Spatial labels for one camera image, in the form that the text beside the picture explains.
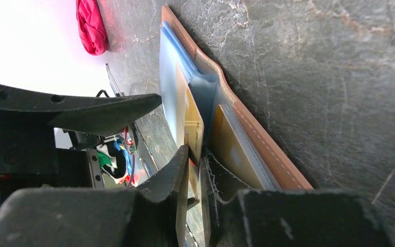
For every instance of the blue credit card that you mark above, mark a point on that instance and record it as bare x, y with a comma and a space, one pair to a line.
203, 84

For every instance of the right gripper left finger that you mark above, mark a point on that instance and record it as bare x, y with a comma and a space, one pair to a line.
162, 204

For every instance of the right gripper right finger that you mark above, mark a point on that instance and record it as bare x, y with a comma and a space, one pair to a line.
219, 186

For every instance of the tan leather card holder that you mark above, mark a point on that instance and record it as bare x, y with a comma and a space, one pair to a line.
285, 172

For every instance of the orange credit card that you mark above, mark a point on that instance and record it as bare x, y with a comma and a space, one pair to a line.
231, 151

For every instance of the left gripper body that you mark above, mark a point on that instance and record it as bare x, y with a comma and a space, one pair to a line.
29, 157

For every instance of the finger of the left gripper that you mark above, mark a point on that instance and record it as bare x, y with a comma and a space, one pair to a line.
103, 116

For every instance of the red crumpled cloth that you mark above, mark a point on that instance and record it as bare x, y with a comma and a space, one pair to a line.
91, 28

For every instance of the gold credit card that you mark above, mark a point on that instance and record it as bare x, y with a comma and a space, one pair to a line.
189, 127

